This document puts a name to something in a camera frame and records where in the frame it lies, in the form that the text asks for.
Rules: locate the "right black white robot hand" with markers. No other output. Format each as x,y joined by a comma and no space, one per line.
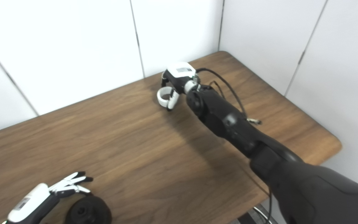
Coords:
180,74

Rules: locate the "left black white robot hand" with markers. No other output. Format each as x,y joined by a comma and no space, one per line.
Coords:
33,202

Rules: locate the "round black plastic part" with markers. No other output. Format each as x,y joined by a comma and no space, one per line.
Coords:
89,211

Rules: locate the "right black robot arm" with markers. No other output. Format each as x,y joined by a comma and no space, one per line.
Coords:
259,143

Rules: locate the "gray metal frame under table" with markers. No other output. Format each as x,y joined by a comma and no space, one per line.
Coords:
261,212

